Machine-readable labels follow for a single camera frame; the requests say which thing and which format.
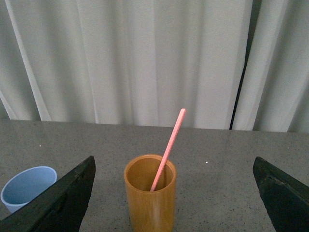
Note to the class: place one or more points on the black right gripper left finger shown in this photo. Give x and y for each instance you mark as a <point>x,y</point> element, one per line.
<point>60,208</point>

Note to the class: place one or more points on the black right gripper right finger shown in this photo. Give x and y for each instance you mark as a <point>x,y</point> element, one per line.
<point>285,198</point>

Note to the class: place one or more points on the light blue cup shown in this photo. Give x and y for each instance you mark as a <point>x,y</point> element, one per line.
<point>26,186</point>

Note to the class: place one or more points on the white curtain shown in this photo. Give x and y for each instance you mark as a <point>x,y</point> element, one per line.
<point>232,64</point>

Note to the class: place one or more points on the pink chopstick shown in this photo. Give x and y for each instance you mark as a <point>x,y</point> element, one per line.
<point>168,149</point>

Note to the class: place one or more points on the bamboo chopstick holder cup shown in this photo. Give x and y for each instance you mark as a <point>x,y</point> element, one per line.
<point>150,211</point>

